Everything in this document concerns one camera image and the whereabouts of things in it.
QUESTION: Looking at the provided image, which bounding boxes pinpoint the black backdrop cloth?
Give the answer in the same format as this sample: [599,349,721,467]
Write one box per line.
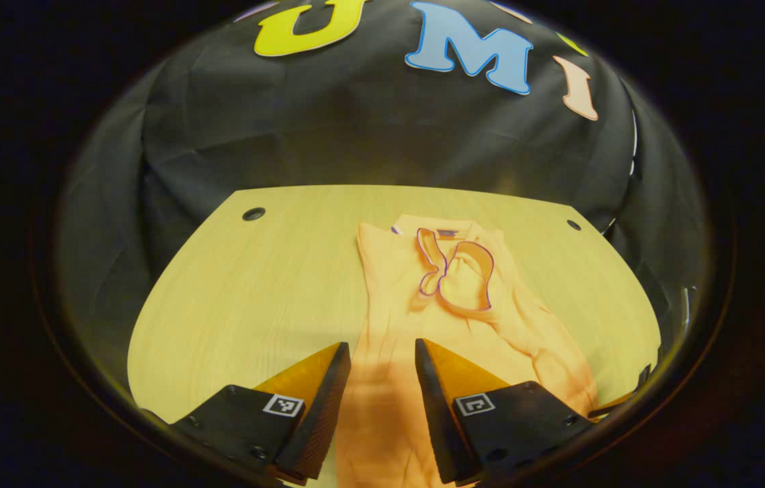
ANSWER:
[57,0,708,401]

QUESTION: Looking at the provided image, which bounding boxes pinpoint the orange T-shirt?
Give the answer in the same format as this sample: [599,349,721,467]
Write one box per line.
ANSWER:
[335,214,600,488]

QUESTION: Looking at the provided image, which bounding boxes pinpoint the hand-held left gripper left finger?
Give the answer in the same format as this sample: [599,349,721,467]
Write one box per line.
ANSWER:
[142,342,352,485]

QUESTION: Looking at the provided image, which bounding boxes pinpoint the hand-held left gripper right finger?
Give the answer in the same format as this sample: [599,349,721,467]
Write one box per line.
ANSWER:
[415,338,593,486]

